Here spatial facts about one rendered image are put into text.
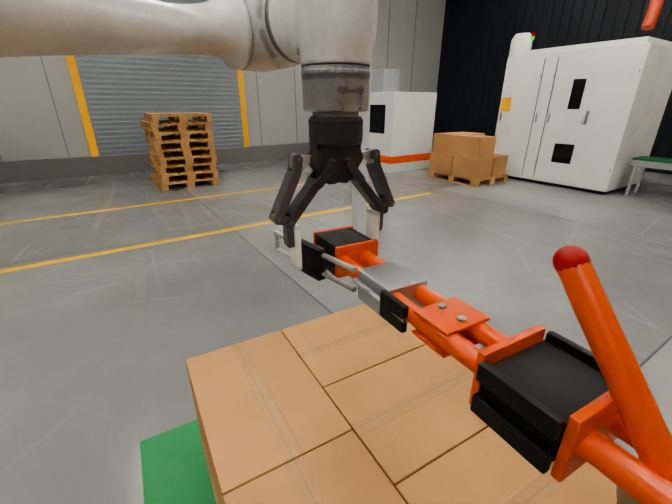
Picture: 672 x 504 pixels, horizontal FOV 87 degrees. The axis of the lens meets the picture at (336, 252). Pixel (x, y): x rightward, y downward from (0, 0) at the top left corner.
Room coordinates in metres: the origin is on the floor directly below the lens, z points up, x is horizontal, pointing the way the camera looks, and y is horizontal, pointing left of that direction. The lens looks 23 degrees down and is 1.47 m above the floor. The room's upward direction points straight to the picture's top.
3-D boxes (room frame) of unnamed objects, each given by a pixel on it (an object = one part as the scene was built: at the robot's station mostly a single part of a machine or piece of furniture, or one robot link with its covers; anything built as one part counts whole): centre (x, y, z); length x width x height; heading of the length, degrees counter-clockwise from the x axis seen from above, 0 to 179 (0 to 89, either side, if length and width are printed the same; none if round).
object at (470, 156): (7.44, -2.74, 0.45); 1.21 x 1.02 x 0.90; 33
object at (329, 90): (0.52, 0.00, 1.48); 0.09 x 0.09 x 0.06
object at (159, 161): (7.17, 3.06, 0.65); 1.29 x 1.10 x 1.30; 33
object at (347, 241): (0.53, -0.01, 1.25); 0.08 x 0.07 x 0.05; 28
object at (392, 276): (0.41, -0.07, 1.24); 0.07 x 0.07 x 0.04; 28
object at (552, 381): (0.22, -0.17, 1.25); 0.10 x 0.08 x 0.06; 118
